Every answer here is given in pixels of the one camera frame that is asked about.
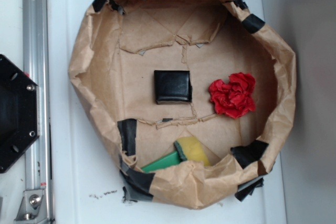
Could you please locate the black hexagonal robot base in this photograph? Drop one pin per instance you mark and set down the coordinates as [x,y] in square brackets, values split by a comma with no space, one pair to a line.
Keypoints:
[19,115]

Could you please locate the brown paper bag tray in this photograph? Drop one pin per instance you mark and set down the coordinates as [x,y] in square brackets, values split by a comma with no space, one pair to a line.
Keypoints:
[119,46]

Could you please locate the yellow green sponge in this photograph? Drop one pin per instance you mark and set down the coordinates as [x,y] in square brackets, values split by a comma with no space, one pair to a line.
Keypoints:
[189,148]

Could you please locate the green plastic block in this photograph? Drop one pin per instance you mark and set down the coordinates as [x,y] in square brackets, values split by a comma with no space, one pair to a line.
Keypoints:
[166,161]

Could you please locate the crumpled red paper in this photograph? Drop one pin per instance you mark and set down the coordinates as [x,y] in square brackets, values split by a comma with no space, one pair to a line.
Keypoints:
[233,99]

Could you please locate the white tray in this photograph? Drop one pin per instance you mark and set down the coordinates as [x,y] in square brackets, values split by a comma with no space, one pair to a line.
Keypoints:
[87,184]

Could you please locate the aluminium rail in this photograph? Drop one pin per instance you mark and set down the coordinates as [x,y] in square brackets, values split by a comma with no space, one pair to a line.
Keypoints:
[37,204]

